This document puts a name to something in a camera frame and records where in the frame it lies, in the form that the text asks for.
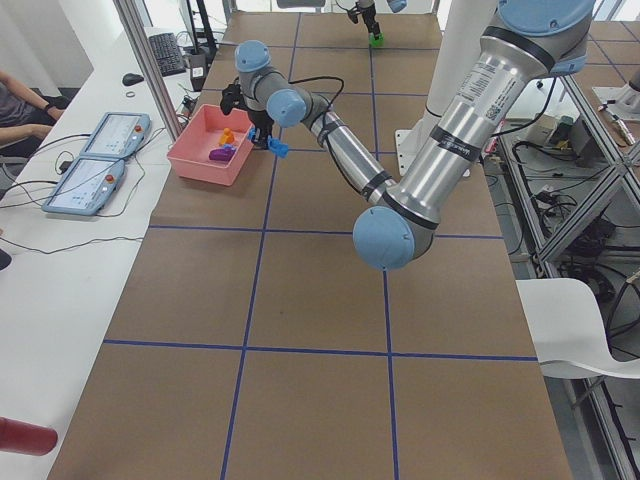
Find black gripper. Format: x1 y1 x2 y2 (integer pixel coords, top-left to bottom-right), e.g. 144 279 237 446
220 82 274 149
347 0 379 30

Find long blue toy block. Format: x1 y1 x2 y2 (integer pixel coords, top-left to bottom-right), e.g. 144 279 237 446
248 127 289 158

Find green toy block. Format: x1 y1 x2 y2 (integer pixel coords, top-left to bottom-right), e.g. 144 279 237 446
369 33 384 48

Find orange toy block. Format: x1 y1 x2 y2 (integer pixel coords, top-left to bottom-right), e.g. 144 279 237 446
218 128 235 146

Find purple toy block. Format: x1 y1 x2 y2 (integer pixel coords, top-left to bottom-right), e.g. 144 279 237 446
209 147 236 162

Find pink plastic box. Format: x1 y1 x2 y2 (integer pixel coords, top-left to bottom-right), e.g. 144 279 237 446
167 104 253 186

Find black keyboard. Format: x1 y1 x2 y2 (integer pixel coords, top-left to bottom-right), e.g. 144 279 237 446
148 32 186 77

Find black computer mouse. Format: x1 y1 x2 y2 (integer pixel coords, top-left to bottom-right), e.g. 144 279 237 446
122 73 144 87

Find far teach pendant tablet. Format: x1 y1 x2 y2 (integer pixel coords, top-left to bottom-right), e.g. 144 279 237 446
81 112 151 160

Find teach pendant tablet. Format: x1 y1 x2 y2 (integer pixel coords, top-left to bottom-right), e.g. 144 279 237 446
81 112 151 160
41 157 125 216

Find near teach pendant tablet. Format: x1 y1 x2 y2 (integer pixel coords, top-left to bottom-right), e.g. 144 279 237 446
41 157 125 216

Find seated person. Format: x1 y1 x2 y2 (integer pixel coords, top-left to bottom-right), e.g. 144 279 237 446
1 71 70 158

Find white chair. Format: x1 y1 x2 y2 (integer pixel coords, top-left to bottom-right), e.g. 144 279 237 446
516 278 639 380

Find red cylinder bottle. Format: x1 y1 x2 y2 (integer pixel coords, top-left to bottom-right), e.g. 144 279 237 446
0 417 58 456

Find aluminium frame post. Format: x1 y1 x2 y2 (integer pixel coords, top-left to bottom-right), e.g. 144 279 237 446
113 0 182 142

